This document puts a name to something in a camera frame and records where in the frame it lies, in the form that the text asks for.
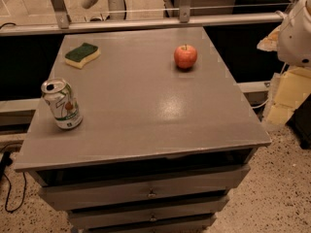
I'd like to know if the white green 7up can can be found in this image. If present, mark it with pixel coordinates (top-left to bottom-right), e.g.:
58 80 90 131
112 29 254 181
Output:
41 78 83 130

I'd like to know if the top grey drawer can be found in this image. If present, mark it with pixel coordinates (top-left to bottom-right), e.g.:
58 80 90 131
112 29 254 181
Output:
39 164 250 211

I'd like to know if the grey metal rail frame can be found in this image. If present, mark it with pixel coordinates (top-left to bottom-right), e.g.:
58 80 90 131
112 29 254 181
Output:
0 0 292 36

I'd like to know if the grey drawer cabinet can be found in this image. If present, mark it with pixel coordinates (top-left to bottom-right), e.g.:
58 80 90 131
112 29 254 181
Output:
13 26 272 233

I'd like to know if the grey drawer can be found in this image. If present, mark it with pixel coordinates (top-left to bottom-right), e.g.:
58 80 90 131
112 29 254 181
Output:
39 164 250 211
69 194 228 229
87 214 216 233

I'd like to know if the middle grey drawer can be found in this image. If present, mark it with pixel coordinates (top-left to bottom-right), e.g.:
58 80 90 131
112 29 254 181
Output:
69 194 228 229

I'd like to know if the bottom grey drawer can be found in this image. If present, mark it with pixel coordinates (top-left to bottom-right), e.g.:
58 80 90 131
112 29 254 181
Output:
87 214 216 233

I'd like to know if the white cable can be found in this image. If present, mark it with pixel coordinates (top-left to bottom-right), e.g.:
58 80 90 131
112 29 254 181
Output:
251 98 270 111

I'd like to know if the red apple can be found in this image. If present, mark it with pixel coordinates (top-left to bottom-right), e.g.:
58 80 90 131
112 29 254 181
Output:
174 45 197 69

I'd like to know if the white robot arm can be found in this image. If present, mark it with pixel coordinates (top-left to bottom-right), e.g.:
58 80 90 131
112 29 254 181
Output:
257 0 311 124

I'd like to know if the black floor cable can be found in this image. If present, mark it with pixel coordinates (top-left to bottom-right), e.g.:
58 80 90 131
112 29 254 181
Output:
0 142 27 214

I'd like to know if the yellow green sponge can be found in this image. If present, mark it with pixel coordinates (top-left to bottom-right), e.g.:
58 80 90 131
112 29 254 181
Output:
65 43 100 69

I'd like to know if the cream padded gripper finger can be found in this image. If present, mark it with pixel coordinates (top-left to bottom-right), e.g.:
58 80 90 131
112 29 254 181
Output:
257 26 280 51
265 66 311 125

